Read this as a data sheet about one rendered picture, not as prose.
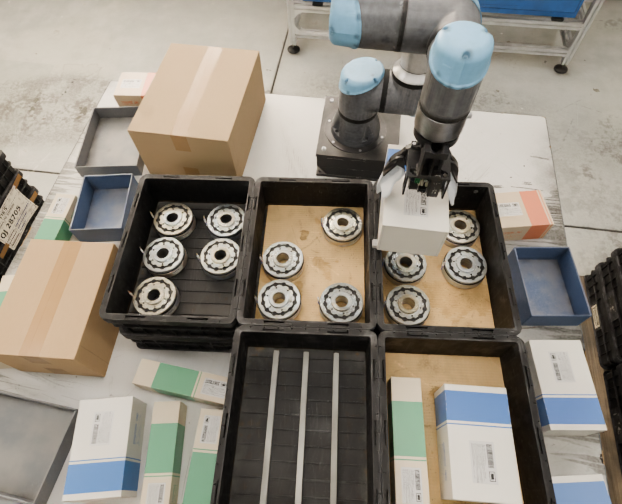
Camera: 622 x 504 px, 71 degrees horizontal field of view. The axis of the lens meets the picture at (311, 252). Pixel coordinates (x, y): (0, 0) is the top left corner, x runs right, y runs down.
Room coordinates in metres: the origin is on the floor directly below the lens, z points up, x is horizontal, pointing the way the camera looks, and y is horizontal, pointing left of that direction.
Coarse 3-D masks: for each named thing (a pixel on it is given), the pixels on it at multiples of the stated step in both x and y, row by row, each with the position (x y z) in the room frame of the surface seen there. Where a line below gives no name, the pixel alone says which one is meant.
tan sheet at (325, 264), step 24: (288, 216) 0.67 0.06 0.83; (312, 216) 0.66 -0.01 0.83; (360, 216) 0.66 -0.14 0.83; (264, 240) 0.60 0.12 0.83; (288, 240) 0.59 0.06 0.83; (312, 240) 0.59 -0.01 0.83; (360, 240) 0.58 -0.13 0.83; (312, 264) 0.52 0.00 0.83; (336, 264) 0.52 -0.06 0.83; (360, 264) 0.51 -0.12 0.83; (312, 288) 0.45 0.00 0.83; (360, 288) 0.45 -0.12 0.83; (312, 312) 0.39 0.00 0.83
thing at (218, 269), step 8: (216, 240) 0.58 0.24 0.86; (224, 240) 0.58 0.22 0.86; (208, 248) 0.56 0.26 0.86; (232, 248) 0.56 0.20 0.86; (200, 256) 0.54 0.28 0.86; (208, 256) 0.54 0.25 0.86; (232, 256) 0.53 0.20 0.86; (208, 264) 0.51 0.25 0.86; (216, 264) 0.51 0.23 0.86; (224, 264) 0.51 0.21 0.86; (232, 264) 0.51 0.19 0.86; (216, 272) 0.49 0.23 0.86; (224, 272) 0.49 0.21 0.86
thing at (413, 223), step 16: (400, 192) 0.50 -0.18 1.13; (416, 192) 0.50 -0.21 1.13; (384, 208) 0.47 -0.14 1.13; (400, 208) 0.47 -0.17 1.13; (416, 208) 0.47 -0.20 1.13; (432, 208) 0.46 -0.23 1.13; (448, 208) 0.46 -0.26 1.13; (384, 224) 0.43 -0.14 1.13; (400, 224) 0.43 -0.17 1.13; (416, 224) 0.43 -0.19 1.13; (432, 224) 0.43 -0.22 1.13; (448, 224) 0.43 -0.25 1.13; (384, 240) 0.43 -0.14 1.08; (400, 240) 0.42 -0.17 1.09; (416, 240) 0.42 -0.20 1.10; (432, 240) 0.41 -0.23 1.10
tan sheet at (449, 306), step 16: (384, 256) 0.53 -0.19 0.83; (432, 256) 0.53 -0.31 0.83; (432, 272) 0.48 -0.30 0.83; (384, 288) 0.44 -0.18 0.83; (432, 288) 0.44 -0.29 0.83; (448, 288) 0.44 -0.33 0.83; (480, 288) 0.43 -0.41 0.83; (432, 304) 0.40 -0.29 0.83; (448, 304) 0.40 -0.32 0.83; (464, 304) 0.39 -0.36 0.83; (480, 304) 0.39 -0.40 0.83; (384, 320) 0.36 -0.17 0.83; (432, 320) 0.36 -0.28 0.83; (448, 320) 0.35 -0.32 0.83; (464, 320) 0.35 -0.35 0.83; (480, 320) 0.35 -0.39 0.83
